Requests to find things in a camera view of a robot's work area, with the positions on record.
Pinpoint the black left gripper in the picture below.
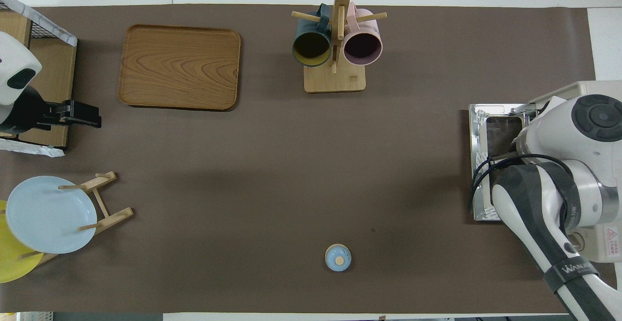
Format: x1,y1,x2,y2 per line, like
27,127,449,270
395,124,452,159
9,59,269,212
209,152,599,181
36,100,103,130

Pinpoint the metal tray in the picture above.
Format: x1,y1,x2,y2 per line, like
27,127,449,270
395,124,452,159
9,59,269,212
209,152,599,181
469,103,537,222

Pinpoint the wooden shelf box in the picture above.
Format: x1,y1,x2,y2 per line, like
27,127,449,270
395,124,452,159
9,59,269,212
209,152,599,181
0,10,77,148

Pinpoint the light blue plate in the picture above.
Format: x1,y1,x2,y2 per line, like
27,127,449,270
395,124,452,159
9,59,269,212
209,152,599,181
6,176,98,254

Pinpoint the wooden plate rack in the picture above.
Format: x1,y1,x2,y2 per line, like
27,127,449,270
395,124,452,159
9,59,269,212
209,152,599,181
19,171,134,266

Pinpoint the brown wooden tray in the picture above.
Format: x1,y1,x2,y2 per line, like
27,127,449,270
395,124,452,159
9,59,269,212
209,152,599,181
118,24,242,111

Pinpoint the yellow plate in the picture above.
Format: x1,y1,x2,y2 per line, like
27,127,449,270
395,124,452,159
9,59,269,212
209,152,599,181
0,200,44,284

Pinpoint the brown table mat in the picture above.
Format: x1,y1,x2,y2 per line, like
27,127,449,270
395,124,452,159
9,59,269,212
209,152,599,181
0,4,597,314

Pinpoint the dark blue mug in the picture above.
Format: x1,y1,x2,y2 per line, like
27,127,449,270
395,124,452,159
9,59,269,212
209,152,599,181
292,3,332,68

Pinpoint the wooden mug rack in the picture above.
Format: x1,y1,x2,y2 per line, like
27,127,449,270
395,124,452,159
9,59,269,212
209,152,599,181
292,0,388,93

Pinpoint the pink mug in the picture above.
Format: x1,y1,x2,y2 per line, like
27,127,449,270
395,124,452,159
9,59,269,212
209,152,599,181
343,1,383,67

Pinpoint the small blue bowl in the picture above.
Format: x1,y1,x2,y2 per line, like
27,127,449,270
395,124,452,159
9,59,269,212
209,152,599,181
325,243,352,272

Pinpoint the black wire basket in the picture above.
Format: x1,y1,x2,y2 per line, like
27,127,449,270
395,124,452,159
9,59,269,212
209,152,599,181
0,0,66,45

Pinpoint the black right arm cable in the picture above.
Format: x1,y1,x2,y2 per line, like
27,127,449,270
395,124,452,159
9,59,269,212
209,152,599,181
469,153,574,215

